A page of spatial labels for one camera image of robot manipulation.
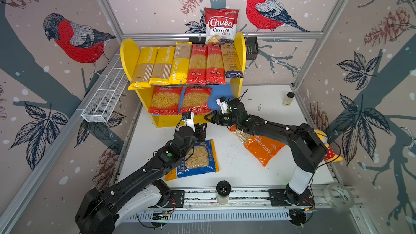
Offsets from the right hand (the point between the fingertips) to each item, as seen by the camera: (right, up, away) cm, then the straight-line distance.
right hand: (206, 118), depth 84 cm
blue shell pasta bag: (-2, -21, -2) cm, 21 cm away
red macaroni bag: (-24, +10, +6) cm, 26 cm away
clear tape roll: (+63, -35, -9) cm, 73 cm away
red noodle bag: (-6, +10, +6) cm, 13 cm away
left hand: (0, -1, -7) cm, 7 cm away
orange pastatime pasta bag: (+31, -17, +2) cm, 35 cm away
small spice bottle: (+54, +9, +23) cm, 59 cm away
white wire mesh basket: (-46, +8, -12) cm, 49 cm away
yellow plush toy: (+64, -19, -2) cm, 66 cm away
